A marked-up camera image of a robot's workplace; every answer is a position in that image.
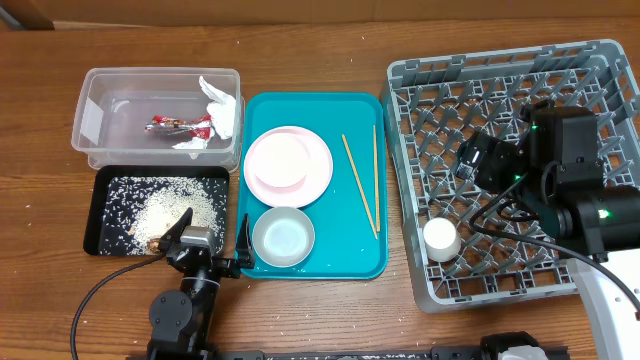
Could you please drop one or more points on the teal serving tray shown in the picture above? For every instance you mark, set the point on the teal serving tray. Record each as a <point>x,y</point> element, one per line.
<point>345,247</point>

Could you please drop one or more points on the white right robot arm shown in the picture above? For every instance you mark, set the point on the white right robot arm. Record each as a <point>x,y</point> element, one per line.
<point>549,191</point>

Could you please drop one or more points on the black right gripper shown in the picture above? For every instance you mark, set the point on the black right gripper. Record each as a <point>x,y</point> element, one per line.
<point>467,163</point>

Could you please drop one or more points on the left wooden chopstick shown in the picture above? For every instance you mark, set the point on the left wooden chopstick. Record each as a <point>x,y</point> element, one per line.
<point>359,185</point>

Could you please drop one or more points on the wooden chopstick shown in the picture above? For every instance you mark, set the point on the wooden chopstick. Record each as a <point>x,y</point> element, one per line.
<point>376,181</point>
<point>359,185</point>

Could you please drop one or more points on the right wooden chopstick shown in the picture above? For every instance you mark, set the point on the right wooden chopstick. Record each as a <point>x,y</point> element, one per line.
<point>376,181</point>

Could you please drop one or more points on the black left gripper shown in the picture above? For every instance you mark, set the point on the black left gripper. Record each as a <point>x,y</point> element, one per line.
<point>232,268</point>

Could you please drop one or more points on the white napkin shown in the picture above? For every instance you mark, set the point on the white napkin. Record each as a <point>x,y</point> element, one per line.
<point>219,120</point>

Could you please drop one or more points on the grey bowl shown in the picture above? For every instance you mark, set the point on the grey bowl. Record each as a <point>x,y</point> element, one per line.
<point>283,237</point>

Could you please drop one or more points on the red snack wrapper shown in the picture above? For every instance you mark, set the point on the red snack wrapper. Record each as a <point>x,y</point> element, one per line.
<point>177,126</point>

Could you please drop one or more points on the white paper cup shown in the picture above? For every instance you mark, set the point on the white paper cup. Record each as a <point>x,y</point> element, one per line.
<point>442,240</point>

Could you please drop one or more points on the grey dish rack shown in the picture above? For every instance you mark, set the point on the grey dish rack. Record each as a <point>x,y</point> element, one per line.
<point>434,104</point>

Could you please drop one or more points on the pink small bowl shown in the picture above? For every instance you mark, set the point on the pink small bowl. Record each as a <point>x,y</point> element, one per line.
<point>277,160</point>

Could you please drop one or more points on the clear plastic bin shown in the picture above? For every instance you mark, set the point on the clear plastic bin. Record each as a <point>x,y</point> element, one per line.
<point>115,104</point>

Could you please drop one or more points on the pink plate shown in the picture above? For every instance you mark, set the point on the pink plate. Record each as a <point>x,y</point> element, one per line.
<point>317,181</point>

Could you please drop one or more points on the black rectangular tray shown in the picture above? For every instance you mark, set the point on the black rectangular tray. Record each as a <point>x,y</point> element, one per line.
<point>105,174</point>

